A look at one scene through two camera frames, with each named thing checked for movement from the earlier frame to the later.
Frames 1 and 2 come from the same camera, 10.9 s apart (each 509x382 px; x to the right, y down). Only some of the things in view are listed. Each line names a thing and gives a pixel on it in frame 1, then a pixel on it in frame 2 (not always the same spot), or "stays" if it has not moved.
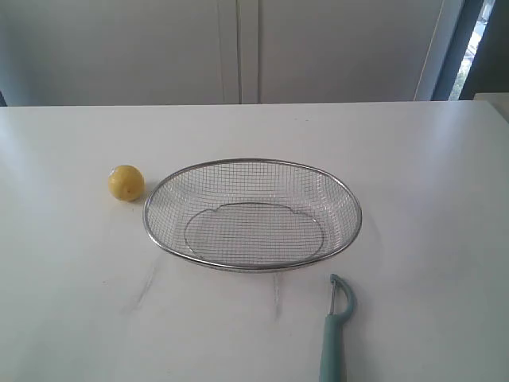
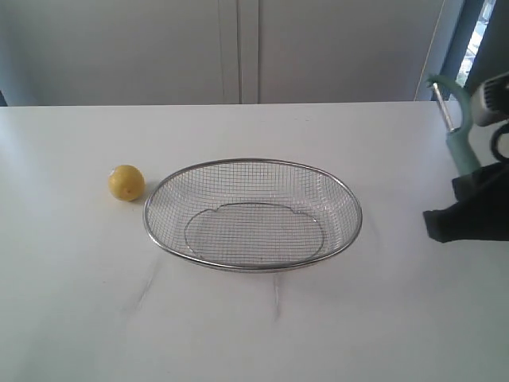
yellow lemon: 126,182 stays
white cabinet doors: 87,52 stays
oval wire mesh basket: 255,215 stays
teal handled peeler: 331,363 → 459,141
